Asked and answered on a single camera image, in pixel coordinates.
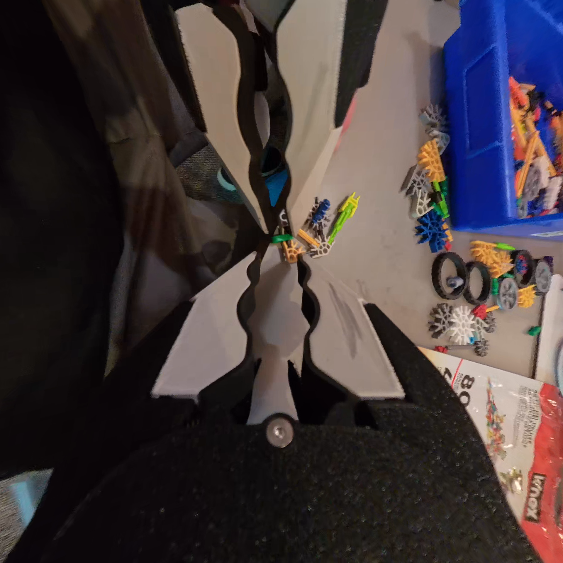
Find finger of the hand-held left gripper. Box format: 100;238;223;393
275;0;349;219
175;4;271;235

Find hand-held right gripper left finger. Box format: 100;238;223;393
150;252;262;403

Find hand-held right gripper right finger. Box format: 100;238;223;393
297;257;406;401

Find lime and gray toy assembly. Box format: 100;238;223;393
270;191;362;264

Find blue plastic bin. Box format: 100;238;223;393
442;0;563;240

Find pile of toy construction pieces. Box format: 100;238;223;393
508;77;563;221

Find person's gray trousers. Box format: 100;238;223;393
44;0;264;379

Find white snowflake connector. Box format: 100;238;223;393
448;306;478;346

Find black rubber tire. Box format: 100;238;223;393
431;252;468;300
464;261;492;305

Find blue snowflake connector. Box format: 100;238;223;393
414;210;453;253

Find pale gray fan connector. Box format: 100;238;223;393
410;194;436;219

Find gray wheel hub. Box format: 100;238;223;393
497;277;520;311

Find printed plastic toy bag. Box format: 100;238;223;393
416;345;563;563

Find long lime green rod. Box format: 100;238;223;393
430;178;451;219

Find black wheel with blue connector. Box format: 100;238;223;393
510;249;535;286

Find white board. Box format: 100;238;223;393
534;274;563;388

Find black wheel with gray hub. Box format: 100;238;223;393
532;257;554;293

